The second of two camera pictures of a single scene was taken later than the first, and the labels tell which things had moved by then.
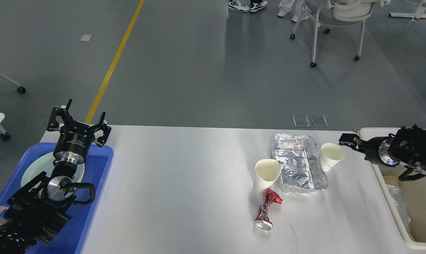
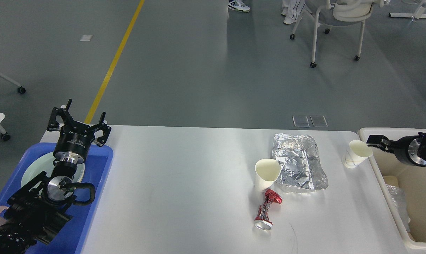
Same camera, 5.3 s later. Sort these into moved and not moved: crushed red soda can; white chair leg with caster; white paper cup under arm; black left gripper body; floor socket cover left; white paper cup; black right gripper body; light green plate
Moved: white paper cup; black right gripper body
Not moved: floor socket cover left; white chair leg with caster; light green plate; white paper cup under arm; crushed red soda can; black left gripper body
